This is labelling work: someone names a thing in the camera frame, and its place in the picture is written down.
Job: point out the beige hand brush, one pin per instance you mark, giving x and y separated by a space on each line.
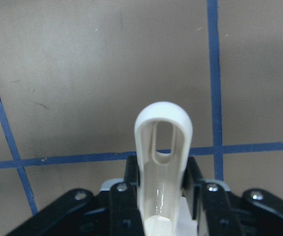
159 192

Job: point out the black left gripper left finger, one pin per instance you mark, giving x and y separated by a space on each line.
78 212

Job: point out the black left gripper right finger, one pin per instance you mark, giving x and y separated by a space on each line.
219 212

